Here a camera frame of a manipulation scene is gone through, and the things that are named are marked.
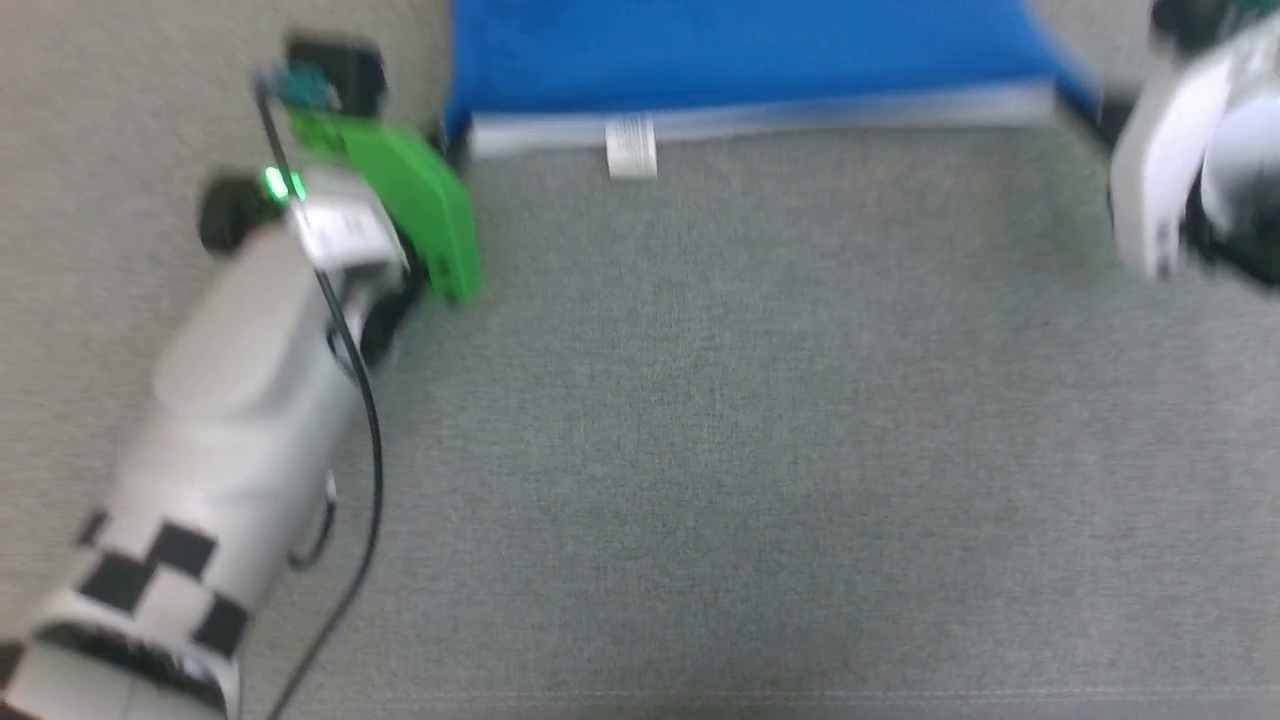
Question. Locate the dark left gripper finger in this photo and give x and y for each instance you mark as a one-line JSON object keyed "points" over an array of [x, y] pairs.
{"points": [[455, 148]]}

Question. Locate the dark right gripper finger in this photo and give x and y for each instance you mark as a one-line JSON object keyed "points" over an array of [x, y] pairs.
{"points": [[1112, 120]]}

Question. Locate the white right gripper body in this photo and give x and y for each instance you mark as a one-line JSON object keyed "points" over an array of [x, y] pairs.
{"points": [[1160, 170]]}

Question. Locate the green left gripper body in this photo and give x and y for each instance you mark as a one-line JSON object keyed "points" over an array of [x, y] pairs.
{"points": [[420, 200]]}

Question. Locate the blue garment with white trim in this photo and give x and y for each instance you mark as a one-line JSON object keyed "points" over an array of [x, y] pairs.
{"points": [[740, 50]]}

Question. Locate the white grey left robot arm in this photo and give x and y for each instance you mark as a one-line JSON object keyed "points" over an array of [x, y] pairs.
{"points": [[220, 430]]}

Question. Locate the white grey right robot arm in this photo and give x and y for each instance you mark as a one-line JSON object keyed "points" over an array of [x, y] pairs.
{"points": [[1245, 170]]}

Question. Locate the grey fabric sofa seat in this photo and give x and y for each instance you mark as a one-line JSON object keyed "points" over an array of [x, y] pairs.
{"points": [[740, 450]]}

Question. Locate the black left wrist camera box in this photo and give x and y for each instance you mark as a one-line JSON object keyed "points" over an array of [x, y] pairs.
{"points": [[345, 72]]}

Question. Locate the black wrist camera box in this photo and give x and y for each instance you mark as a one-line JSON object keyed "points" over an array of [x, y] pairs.
{"points": [[1200, 18], [345, 72]]}

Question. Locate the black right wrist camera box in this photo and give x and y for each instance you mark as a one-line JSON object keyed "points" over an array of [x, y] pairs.
{"points": [[1200, 18]]}

